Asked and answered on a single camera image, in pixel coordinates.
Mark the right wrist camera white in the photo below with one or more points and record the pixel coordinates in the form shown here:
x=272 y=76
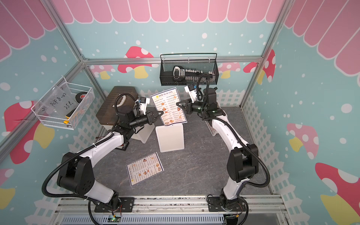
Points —
x=192 y=91

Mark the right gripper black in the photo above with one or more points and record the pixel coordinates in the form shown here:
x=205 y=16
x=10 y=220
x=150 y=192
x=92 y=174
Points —
x=188 y=109

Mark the white menu stand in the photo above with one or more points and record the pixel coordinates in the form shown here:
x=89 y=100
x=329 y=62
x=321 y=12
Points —
x=170 y=138
x=144 y=133

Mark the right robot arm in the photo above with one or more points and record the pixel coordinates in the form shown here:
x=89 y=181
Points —
x=260 y=173

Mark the dim sum menu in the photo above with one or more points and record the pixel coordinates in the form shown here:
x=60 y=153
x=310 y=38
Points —
x=144 y=168
x=165 y=102

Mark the brown lid storage box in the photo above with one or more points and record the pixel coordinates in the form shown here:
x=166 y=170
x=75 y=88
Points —
x=106 y=114

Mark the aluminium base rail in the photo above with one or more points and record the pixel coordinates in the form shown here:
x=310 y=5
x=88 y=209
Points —
x=176 y=210

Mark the socket tool set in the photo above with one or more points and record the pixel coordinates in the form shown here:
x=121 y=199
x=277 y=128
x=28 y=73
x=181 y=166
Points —
x=180 y=74

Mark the clear plastic labelled bag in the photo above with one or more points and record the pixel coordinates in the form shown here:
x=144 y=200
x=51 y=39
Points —
x=57 y=103

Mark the yellow black utility knife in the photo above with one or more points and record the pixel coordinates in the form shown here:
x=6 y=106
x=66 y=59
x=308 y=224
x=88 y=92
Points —
x=70 y=118

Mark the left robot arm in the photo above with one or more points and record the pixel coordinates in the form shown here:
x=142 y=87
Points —
x=74 y=177

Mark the black tape roll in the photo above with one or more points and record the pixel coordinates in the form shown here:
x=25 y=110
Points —
x=80 y=96

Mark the black mesh wall basket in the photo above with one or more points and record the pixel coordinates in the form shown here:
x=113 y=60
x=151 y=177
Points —
x=188 y=68

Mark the small circuit board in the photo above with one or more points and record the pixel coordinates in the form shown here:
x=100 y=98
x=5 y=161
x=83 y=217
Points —
x=114 y=219

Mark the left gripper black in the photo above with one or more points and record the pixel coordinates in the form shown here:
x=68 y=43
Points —
x=150 y=117

